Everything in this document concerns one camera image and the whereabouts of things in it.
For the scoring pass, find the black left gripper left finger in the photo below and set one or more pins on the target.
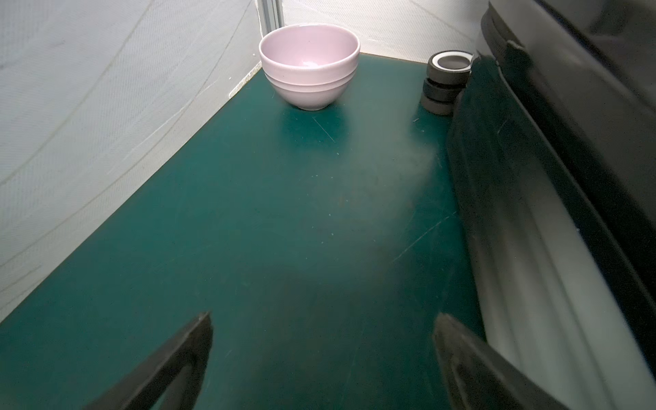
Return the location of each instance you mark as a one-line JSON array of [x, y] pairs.
[[170, 378]]

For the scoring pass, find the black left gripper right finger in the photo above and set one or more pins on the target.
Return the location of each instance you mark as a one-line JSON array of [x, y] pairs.
[[477, 377]]

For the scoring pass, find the black and white hardshell suitcase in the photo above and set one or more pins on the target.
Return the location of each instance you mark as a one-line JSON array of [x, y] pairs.
[[552, 154]]

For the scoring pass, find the purple ceramic bowl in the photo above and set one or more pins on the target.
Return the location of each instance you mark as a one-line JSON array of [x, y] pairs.
[[310, 65]]

